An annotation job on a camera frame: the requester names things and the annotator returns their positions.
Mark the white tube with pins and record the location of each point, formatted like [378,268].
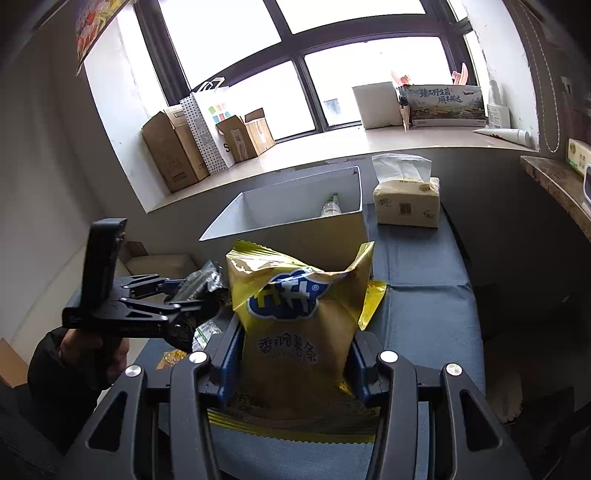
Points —
[505,134]

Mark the flat brown cardboard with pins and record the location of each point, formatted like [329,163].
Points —
[11,364]

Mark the plain white box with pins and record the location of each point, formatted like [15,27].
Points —
[375,106]

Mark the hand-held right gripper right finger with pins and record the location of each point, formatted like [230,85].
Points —
[362,388]

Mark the white plastic bottle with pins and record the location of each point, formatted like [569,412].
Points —
[498,113]

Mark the colourful wall poster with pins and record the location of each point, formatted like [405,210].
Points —
[97,27]

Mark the small clear bottle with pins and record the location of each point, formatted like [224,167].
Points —
[330,206]

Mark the brown folded umbrella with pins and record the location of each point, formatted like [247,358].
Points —
[406,115]

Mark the small yellow snack packet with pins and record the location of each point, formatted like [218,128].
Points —
[171,359]

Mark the tall brown cardboard box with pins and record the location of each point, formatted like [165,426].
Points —
[168,152]

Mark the person's left hand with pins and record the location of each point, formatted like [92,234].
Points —
[76,348]

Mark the white plastic container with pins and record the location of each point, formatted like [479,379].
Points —
[587,184]

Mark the bright yellow snack packet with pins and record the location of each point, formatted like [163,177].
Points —
[371,300]

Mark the green white snack packet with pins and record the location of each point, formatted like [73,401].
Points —
[206,333]

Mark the yellow potato chip bag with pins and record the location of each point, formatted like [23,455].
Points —
[286,350]

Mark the dark blue table cloth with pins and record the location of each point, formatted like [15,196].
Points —
[425,323]

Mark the black window frame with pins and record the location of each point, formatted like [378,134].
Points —
[295,46]

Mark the dotted paper bag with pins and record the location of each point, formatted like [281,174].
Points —
[203,134]

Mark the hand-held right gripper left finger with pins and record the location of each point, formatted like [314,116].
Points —
[227,369]

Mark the yellow tissue pack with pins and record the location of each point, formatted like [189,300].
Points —
[406,203]

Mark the brown stone shelf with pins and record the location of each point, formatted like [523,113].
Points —
[554,184]

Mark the person's left forearm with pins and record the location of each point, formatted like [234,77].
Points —
[51,383]

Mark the white storage box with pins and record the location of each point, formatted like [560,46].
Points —
[286,207]

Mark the dark silver snack packet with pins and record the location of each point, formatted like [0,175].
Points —
[203,279]

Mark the small open cardboard box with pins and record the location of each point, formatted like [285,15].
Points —
[247,136]

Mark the green and white box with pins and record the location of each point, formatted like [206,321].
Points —
[578,159]

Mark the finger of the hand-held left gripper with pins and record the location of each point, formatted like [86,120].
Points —
[175,286]
[152,318]

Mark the landscape printed carton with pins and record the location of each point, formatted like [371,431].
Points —
[445,107]

